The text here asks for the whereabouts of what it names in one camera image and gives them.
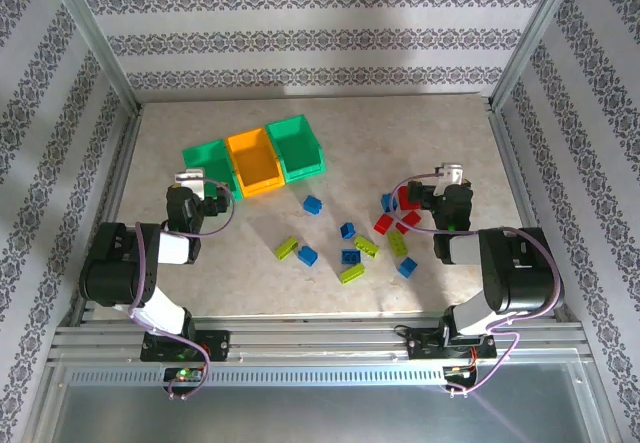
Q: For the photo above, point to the lime green lego brick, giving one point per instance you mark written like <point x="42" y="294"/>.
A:
<point x="397" y="242"/>
<point x="366" y="245"/>
<point x="352" y="273"/>
<point x="287" y="248"/>

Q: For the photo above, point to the orange plastic storage bin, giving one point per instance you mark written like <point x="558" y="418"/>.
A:
<point x="255" y="168"/>

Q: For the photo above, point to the green plastic storage bin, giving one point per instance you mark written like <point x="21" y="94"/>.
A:
<point x="295" y="150"/>
<point x="210" y="155"/>

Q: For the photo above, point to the blue lego brick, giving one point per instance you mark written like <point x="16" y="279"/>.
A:
<point x="351" y="256"/>
<point x="408" y="267"/>
<point x="307" y="255"/>
<point x="347" y="229"/>
<point x="312" y="204"/>
<point x="388" y="203"/>

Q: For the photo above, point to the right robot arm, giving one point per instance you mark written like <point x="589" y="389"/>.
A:
<point x="520" y="273"/>

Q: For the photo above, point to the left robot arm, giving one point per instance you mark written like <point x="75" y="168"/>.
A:
<point x="115" y="263"/>

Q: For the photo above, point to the small circuit board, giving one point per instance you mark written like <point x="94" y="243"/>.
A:
<point x="185" y="374"/>
<point x="457" y="372"/>

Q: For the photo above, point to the slotted metal strip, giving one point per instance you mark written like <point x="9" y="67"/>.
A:
<point x="300" y="377"/>

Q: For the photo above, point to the grey metal panel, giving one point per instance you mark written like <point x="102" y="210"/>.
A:
<point x="320" y="413"/>

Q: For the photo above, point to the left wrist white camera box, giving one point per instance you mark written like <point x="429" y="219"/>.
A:
<point x="190" y="179"/>

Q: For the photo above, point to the aluminium table side rail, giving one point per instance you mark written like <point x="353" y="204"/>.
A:
<point x="119" y="163"/>
<point x="511" y="163"/>

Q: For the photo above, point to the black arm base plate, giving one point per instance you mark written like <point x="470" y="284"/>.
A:
<point x="217" y="345"/>
<point x="422" y="345"/>

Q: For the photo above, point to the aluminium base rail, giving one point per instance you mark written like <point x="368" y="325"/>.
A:
<point x="320" y="338"/>

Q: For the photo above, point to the aluminium frame post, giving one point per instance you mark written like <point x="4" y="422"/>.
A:
<point x="536" y="38"/>
<point x="96" y="38"/>

